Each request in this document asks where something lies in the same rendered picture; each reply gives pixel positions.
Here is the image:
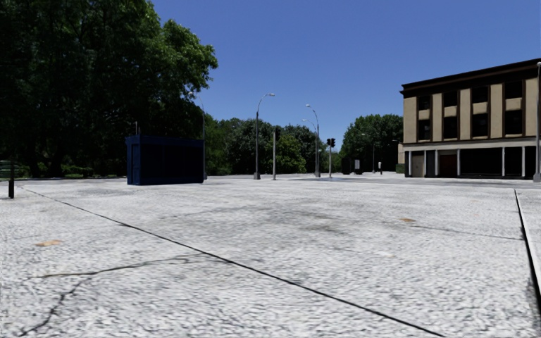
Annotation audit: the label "green bench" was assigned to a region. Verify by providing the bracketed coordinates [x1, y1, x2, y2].
[0, 160, 20, 180]

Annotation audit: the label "grey street lamp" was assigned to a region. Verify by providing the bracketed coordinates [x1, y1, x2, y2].
[253, 92, 276, 180]
[361, 132, 377, 174]
[301, 104, 321, 178]
[533, 61, 541, 183]

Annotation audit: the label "blue booth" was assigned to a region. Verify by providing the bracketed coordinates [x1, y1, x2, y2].
[125, 134, 206, 187]

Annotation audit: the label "tan concrete building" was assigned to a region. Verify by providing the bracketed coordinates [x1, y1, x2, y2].
[397, 58, 541, 179]

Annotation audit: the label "black bus shelter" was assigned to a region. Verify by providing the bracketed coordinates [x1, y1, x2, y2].
[341, 157, 364, 175]

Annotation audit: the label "traffic light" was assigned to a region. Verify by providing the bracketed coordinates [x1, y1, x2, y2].
[325, 137, 337, 179]
[272, 126, 282, 181]

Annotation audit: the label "trees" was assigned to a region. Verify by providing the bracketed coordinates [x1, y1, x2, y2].
[0, 0, 339, 179]
[339, 113, 404, 173]

